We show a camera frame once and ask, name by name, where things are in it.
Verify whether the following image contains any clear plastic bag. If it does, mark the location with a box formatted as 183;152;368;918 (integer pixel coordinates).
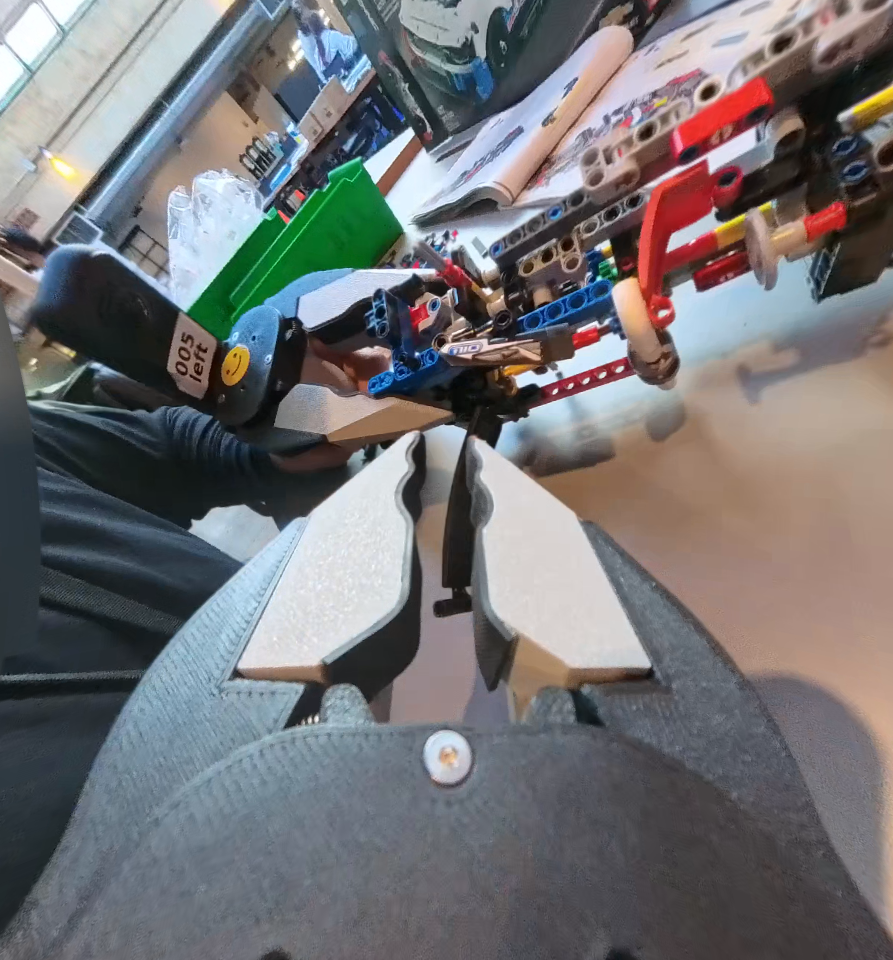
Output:
167;168;268;301

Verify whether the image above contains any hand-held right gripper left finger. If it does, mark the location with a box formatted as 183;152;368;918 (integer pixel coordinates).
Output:
235;429;428;699

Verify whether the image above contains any person's left hand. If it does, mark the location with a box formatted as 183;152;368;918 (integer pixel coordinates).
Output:
300;343;403;399

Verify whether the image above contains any building instruction booklet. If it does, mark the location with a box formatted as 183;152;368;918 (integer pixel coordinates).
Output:
410;26;733;230

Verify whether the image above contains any pile of loose toy pieces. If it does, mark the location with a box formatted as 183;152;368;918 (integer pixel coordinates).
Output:
394;228;485;273

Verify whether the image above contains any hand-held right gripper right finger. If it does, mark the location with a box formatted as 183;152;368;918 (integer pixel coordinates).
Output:
465;436;655;723

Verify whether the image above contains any grey desk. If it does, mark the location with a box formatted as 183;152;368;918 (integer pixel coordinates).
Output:
191;127;893;960

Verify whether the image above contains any metal duct pipe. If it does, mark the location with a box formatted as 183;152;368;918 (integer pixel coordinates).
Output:
79;0;298;220

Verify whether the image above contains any person's black jacket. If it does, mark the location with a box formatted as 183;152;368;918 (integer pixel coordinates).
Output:
0;465;268;954

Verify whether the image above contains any person's left forearm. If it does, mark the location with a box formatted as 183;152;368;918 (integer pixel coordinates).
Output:
30;401;358;528

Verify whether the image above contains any toy car set box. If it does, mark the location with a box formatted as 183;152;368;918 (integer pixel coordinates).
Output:
334;0;673;151

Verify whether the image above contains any green storage bin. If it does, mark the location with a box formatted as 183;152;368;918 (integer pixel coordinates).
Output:
187;157;404;342

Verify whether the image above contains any toy brick car chassis model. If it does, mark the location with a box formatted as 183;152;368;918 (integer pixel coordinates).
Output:
367;0;893;451

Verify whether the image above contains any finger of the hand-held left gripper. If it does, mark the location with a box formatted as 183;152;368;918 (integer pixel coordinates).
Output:
296;268;448;354
272;384;457;451

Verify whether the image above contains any long black stickered panel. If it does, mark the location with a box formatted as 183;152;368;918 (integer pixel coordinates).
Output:
433;408;508;618

